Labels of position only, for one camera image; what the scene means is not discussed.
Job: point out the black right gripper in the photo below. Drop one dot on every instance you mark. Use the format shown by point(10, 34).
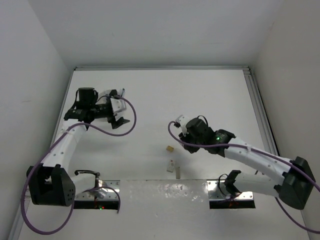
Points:
point(191, 149)

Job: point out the grey staple box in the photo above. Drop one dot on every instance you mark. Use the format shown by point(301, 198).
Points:
point(177, 172)

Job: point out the white correction tape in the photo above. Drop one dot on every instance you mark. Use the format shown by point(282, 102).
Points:
point(171, 166)

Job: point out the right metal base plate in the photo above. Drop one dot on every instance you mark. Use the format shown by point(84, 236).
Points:
point(218, 191)

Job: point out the white round desk organizer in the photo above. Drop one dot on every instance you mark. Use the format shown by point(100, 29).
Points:
point(106, 94)

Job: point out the metal base plate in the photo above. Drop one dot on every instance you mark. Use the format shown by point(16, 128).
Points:
point(108, 190)
point(218, 191)

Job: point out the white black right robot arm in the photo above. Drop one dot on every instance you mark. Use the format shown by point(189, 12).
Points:
point(290, 180)

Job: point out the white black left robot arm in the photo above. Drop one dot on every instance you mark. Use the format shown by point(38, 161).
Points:
point(50, 183)

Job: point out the yellow eraser block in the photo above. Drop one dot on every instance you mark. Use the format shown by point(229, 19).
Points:
point(169, 148)

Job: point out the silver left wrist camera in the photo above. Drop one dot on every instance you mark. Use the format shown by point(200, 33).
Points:
point(118, 106)

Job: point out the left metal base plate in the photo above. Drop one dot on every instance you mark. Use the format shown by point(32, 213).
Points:
point(108, 190)

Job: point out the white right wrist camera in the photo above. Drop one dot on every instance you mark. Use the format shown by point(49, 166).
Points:
point(181, 122)

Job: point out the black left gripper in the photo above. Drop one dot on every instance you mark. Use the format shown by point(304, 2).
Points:
point(116, 123)

